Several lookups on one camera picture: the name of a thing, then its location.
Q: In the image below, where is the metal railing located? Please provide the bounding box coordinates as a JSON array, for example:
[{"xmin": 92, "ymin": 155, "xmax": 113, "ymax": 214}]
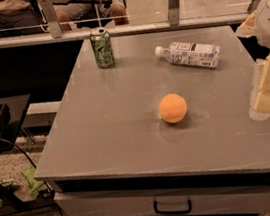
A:
[{"xmin": 0, "ymin": 0, "xmax": 270, "ymax": 59}]

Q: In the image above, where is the grey drawer cabinet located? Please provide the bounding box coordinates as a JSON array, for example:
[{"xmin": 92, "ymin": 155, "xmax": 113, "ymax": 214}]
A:
[{"xmin": 35, "ymin": 26, "xmax": 270, "ymax": 216}]

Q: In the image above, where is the green crumpled bag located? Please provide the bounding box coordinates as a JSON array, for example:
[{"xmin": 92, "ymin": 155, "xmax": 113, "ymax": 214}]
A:
[{"xmin": 22, "ymin": 166, "xmax": 48, "ymax": 197}]

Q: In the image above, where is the seated person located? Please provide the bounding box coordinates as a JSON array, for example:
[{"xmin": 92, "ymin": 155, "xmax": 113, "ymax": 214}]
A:
[
  {"xmin": 0, "ymin": 0, "xmax": 44, "ymax": 38},
  {"xmin": 54, "ymin": 0, "xmax": 129, "ymax": 31}
]

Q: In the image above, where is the green soda can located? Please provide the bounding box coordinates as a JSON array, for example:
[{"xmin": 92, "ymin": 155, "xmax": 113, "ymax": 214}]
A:
[{"xmin": 90, "ymin": 27, "xmax": 115, "ymax": 68}]

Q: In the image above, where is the orange fruit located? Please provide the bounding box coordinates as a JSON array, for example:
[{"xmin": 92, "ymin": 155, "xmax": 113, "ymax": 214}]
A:
[{"xmin": 158, "ymin": 93, "xmax": 188, "ymax": 124}]

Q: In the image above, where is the clear plastic water bottle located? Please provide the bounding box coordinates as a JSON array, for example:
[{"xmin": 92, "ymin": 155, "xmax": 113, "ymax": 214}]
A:
[{"xmin": 155, "ymin": 42, "xmax": 220, "ymax": 69}]

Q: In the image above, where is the seated person left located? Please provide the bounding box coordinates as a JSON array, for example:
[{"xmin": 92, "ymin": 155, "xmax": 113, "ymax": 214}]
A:
[{"xmin": 0, "ymin": 0, "xmax": 44, "ymax": 38}]

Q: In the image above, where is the black drawer handle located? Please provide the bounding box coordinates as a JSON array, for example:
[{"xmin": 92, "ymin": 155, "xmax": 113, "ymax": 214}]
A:
[{"xmin": 152, "ymin": 199, "xmax": 193, "ymax": 216}]

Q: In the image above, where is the black cable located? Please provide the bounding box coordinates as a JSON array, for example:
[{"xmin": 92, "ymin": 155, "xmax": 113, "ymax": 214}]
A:
[{"xmin": 0, "ymin": 130, "xmax": 38, "ymax": 175}]

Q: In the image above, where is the seated person right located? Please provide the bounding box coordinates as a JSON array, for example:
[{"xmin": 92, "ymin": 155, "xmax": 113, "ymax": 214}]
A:
[{"xmin": 54, "ymin": 0, "xmax": 129, "ymax": 31}]

